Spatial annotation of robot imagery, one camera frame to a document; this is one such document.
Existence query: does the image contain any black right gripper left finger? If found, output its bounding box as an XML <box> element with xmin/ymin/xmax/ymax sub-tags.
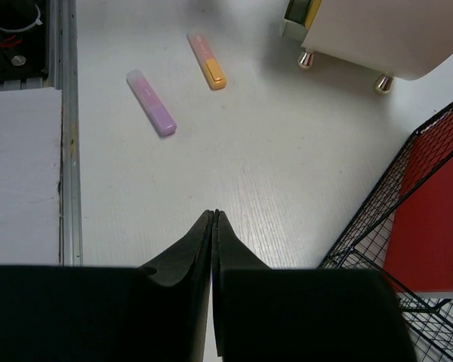
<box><xmin>0</xmin><ymin>210</ymin><xmax>214</xmax><ymax>361</ymax></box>

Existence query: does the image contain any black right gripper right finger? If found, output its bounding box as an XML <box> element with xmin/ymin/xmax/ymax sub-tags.
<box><xmin>211</xmin><ymin>211</ymin><xmax>415</xmax><ymax>361</ymax></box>

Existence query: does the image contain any red file folder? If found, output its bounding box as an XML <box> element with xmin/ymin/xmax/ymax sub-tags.
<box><xmin>384</xmin><ymin>111</ymin><xmax>453</xmax><ymax>297</ymax></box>

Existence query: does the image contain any purple tube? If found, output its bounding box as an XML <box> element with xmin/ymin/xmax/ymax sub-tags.
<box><xmin>126</xmin><ymin>69</ymin><xmax>177</xmax><ymax>137</ymax></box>

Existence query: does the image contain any orange capped pink tube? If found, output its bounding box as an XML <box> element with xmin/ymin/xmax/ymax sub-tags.
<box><xmin>187</xmin><ymin>32</ymin><xmax>227</xmax><ymax>91</ymax></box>

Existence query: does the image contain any pale green bottom tray drawer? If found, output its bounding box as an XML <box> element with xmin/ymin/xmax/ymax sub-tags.
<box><xmin>280</xmin><ymin>0</ymin><xmax>310</xmax><ymax>41</ymax></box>

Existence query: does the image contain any cream semicircular drawer box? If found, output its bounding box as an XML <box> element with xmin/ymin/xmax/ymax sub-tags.
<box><xmin>297</xmin><ymin>0</ymin><xmax>453</xmax><ymax>94</ymax></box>

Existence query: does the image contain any yellow bottom drawer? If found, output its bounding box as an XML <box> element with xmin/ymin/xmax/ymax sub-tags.
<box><xmin>304</xmin><ymin>0</ymin><xmax>322</xmax><ymax>29</ymax></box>

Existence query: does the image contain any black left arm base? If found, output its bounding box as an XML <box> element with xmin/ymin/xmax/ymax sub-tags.
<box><xmin>0</xmin><ymin>1</ymin><xmax>50</xmax><ymax>84</ymax></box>

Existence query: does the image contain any black wire mesh organizer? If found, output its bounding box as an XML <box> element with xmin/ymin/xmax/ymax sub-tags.
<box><xmin>321</xmin><ymin>101</ymin><xmax>453</xmax><ymax>361</ymax></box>

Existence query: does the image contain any aluminium front rail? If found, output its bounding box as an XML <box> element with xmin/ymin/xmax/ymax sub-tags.
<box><xmin>50</xmin><ymin>1</ymin><xmax>83</xmax><ymax>266</ymax></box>

